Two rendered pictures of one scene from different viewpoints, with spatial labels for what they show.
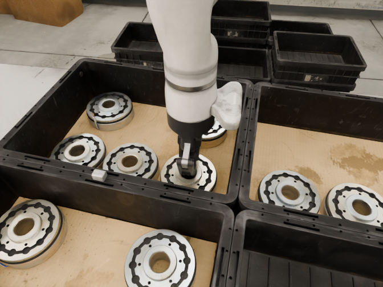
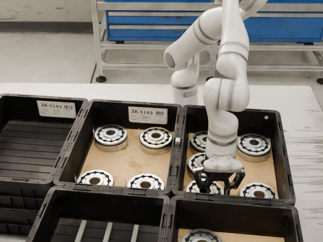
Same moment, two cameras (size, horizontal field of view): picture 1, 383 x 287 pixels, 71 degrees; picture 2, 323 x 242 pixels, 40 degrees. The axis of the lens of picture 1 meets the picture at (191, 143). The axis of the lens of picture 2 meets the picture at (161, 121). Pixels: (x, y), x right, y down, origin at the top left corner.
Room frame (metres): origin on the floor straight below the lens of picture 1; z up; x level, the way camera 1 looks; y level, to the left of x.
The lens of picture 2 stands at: (0.06, -0.82, 1.70)
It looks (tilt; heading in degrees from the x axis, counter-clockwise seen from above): 36 degrees down; 83
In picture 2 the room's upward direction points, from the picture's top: straight up
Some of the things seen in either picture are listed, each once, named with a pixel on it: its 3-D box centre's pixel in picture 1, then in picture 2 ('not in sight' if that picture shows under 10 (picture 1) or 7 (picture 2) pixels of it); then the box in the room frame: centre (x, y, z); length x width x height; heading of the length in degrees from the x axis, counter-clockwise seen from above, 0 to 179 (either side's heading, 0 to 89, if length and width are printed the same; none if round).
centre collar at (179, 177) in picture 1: (188, 173); (204, 190); (0.28, 0.01, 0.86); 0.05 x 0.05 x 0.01
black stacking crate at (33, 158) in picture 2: not in sight; (25, 149); (-0.21, 0.24, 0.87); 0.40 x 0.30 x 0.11; 76
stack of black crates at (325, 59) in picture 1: (302, 85); not in sight; (1.22, -0.61, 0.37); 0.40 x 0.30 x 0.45; 82
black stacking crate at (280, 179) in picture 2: (143, 135); (229, 164); (0.37, 0.10, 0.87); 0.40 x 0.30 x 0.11; 76
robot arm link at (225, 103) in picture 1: (203, 90); (222, 148); (0.31, -0.02, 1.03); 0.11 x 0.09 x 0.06; 81
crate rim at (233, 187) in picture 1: (139, 116); (231, 150); (0.37, 0.10, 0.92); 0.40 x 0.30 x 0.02; 76
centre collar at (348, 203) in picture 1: (361, 208); not in sight; (0.21, -0.28, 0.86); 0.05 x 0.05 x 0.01
